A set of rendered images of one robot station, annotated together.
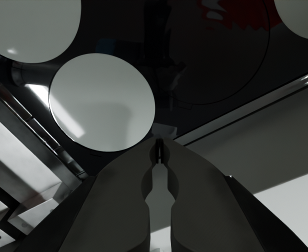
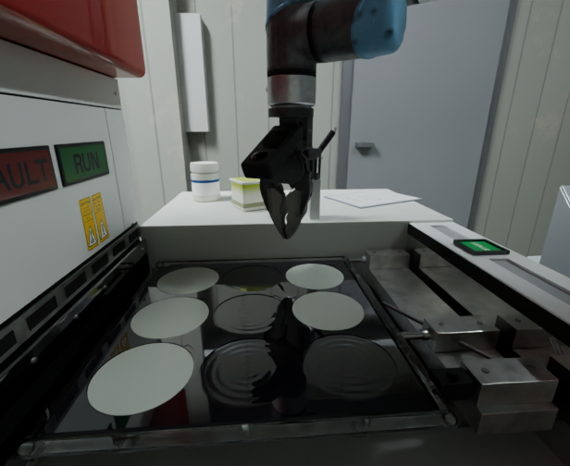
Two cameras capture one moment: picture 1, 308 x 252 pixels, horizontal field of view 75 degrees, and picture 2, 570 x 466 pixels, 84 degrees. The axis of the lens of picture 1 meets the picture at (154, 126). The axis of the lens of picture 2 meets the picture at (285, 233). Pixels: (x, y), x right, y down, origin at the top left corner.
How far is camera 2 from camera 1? 0.46 m
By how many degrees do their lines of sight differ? 49
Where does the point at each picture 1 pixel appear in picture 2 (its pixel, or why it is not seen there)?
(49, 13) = (315, 300)
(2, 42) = (348, 300)
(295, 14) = (213, 275)
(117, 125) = (312, 270)
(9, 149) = (393, 286)
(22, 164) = (390, 279)
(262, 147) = (250, 245)
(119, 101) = (303, 275)
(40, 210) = (382, 253)
